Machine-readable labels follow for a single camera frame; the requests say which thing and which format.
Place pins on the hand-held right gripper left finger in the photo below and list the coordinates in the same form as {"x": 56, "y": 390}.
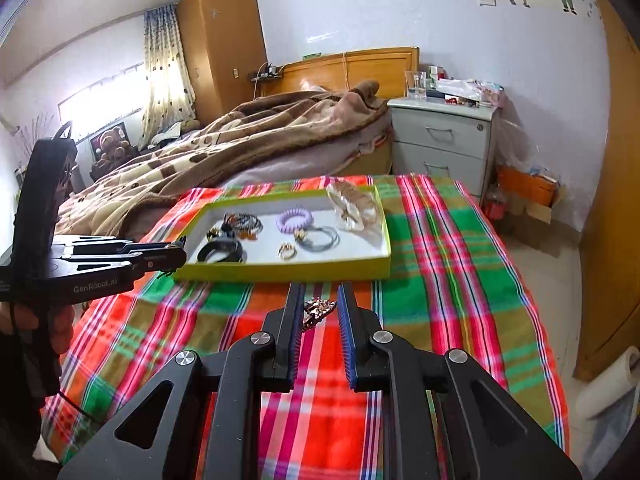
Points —
{"x": 297, "y": 340}

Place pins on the yellow-green cardboard box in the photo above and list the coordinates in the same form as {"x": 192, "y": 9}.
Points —
{"x": 300, "y": 270}

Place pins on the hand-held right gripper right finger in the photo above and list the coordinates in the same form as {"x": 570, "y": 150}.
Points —
{"x": 346, "y": 345}

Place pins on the brown patterned blanket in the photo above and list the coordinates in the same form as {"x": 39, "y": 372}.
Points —
{"x": 240, "y": 135}

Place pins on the cola bottle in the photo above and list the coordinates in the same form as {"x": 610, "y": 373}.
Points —
{"x": 494, "y": 205}

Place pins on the wooden wardrobe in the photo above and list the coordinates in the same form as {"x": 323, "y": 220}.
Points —
{"x": 220, "y": 50}

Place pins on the dotted curtain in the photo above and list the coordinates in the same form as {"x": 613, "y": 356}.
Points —
{"x": 167, "y": 80}

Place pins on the person's left forearm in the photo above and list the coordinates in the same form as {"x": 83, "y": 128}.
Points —
{"x": 15, "y": 410}

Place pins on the teddy bear picture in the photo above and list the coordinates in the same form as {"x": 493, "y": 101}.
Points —
{"x": 111, "y": 147}

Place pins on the plaid bedsheet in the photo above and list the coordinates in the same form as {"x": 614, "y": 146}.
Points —
{"x": 450, "y": 285}

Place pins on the paper towel roll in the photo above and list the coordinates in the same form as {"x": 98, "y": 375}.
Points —
{"x": 612, "y": 385}

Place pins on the orange box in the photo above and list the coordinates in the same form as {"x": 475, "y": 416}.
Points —
{"x": 525, "y": 187}

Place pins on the gold earring pair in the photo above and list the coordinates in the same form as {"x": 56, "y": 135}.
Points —
{"x": 287, "y": 251}

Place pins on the wooden door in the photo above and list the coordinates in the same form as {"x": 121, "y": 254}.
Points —
{"x": 612, "y": 210}

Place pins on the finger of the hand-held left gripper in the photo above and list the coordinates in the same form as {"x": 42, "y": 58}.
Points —
{"x": 115, "y": 247}
{"x": 150, "y": 264}

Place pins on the pile of packets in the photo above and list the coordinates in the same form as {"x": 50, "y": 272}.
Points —
{"x": 465, "y": 90}

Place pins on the wooden headboard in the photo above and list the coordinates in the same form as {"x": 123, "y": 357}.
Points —
{"x": 325, "y": 72}

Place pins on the power strip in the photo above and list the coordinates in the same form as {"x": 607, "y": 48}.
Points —
{"x": 266, "y": 72}

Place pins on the clear and gold hair clip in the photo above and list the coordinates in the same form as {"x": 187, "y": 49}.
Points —
{"x": 352, "y": 207}

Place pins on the clear drinking glass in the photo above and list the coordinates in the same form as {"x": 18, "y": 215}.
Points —
{"x": 416, "y": 85}

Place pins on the window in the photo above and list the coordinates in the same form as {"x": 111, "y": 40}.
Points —
{"x": 100, "y": 100}

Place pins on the small gold earring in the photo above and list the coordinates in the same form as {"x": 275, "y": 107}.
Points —
{"x": 215, "y": 234}

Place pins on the beaded hair clip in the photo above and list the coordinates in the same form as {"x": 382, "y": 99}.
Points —
{"x": 317, "y": 312}

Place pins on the person's left hand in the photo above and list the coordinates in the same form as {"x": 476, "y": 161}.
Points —
{"x": 62, "y": 327}

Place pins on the grey nightstand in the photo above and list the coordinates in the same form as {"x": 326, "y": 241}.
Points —
{"x": 440, "y": 145}

